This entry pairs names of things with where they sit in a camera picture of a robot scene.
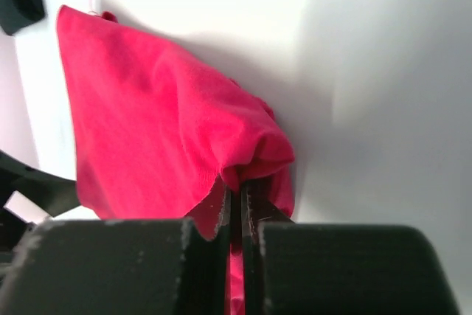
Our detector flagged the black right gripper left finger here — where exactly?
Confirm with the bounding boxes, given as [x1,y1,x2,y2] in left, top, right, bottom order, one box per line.
[1,181,232,314]

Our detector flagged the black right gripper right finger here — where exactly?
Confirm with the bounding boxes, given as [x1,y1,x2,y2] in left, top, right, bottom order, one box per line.
[240,179,459,315]

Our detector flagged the pink t shirt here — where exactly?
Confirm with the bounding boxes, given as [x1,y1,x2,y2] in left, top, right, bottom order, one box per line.
[56,6,294,314]

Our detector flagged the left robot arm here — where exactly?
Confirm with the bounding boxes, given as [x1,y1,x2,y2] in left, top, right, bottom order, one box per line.
[1,151,80,257]

